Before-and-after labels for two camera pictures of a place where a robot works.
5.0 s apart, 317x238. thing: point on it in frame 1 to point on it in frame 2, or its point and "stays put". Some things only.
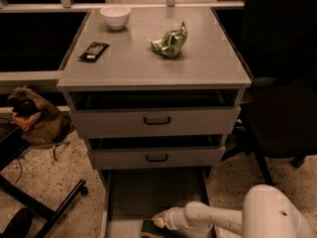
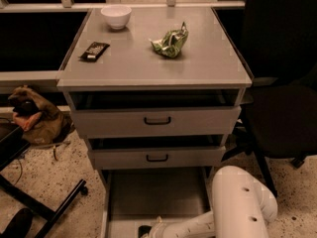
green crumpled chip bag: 170,42 stays put
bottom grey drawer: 130,196 stays put
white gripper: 172,217 to 156,230
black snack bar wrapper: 94,51 stays put
